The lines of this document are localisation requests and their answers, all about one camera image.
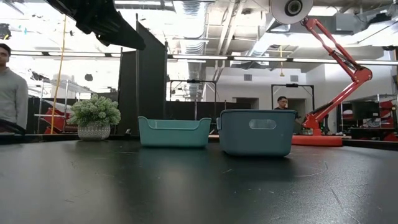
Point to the black divider wall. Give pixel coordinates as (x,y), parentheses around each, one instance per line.
(186,109)

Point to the teal plastic bin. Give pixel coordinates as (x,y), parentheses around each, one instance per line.
(174,133)

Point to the red desk lamp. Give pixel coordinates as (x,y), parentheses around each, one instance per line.
(317,140)

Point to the black gantry frame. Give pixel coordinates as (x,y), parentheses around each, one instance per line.
(292,85)

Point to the blue plastic bin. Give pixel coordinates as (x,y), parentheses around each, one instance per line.
(242,137)

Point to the person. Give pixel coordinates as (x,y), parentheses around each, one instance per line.
(12,93)
(282,102)

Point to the black partition panel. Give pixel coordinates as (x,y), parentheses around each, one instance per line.
(146,77)

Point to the metal shelf with red items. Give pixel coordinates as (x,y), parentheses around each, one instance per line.
(373,115)

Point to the green potted succulent plant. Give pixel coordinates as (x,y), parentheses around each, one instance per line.
(93,115)

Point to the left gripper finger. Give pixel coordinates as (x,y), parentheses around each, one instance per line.
(124,37)

